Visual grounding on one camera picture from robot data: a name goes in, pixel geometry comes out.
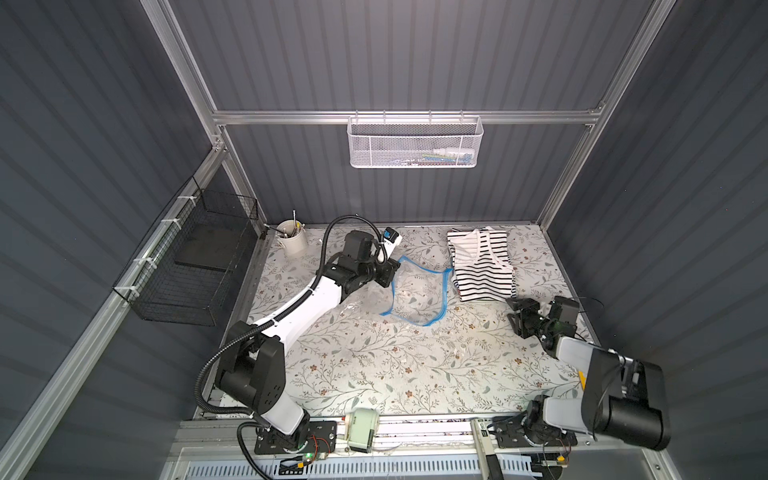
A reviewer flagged clear vacuum bag blue zip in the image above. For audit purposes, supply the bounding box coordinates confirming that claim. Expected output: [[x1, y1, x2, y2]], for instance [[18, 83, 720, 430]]
[[349, 255, 453, 327]]

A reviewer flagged black white striped garment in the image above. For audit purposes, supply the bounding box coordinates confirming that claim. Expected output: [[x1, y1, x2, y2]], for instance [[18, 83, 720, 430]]
[[447, 227, 517, 302]]

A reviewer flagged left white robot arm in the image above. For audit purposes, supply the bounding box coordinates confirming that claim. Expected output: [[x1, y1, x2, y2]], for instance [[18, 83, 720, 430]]
[[213, 227, 402, 449]]

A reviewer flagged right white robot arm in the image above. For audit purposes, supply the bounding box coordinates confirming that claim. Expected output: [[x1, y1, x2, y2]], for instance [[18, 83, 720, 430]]
[[507, 296, 671, 451]]

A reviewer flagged white cup with tools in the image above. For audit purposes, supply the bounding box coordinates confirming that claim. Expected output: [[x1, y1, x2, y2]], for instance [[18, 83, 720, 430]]
[[265, 210, 309, 259]]

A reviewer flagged small green white box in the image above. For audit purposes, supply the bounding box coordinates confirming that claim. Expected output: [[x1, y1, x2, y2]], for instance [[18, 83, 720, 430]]
[[345, 408, 379, 453]]

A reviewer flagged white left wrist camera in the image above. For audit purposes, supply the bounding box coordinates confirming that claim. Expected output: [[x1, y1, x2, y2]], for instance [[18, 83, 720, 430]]
[[382, 227, 402, 258]]

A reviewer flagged black corrugated cable conduit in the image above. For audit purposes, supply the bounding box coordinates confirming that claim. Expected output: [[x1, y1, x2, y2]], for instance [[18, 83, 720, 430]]
[[194, 214, 385, 416]]

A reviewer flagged white wire basket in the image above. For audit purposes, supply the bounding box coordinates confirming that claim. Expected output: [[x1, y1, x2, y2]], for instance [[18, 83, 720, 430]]
[[346, 115, 484, 169]]

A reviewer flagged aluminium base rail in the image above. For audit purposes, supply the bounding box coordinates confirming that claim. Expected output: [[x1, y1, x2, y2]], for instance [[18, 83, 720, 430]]
[[159, 414, 675, 479]]

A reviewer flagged black wire basket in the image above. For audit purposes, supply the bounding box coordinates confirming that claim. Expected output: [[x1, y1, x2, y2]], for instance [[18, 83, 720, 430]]
[[113, 181, 259, 327]]

